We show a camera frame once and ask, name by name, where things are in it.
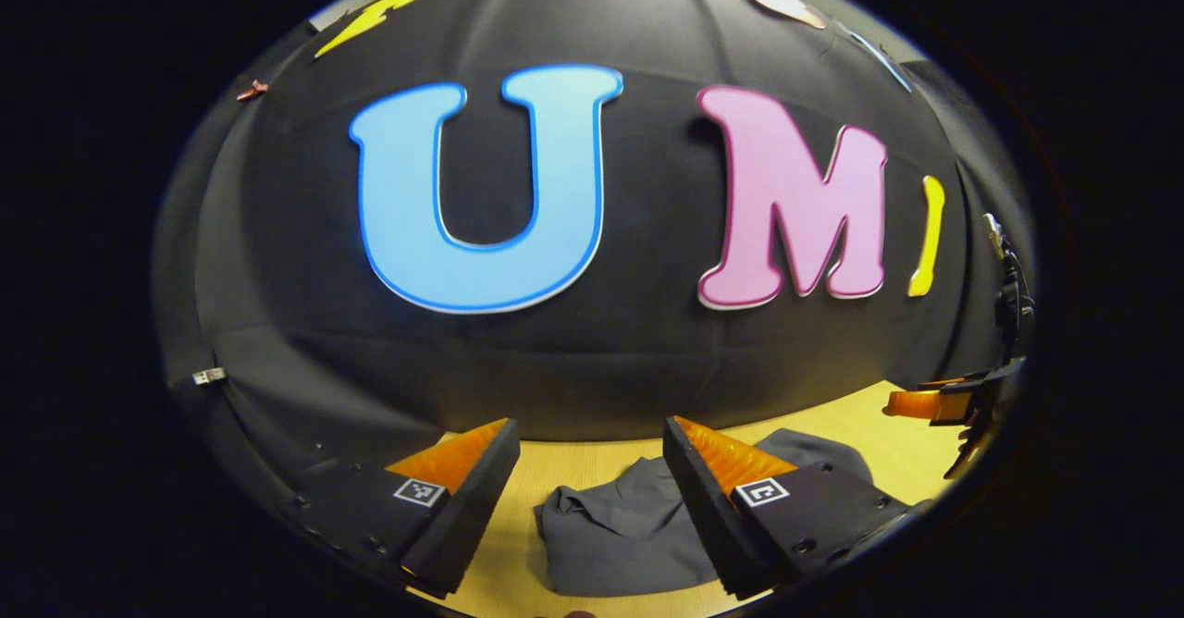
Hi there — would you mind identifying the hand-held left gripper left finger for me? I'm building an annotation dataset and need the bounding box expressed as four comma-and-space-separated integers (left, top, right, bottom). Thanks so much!
287, 417, 522, 600

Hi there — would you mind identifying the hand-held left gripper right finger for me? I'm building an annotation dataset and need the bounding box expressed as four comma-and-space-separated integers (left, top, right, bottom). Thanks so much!
662, 414, 931, 600

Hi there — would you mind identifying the grey button shirt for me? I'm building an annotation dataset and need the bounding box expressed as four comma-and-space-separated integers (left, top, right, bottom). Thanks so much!
535, 428, 875, 598

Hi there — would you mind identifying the black backdrop cloth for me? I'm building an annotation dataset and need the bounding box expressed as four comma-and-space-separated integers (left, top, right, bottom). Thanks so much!
153, 0, 1037, 508

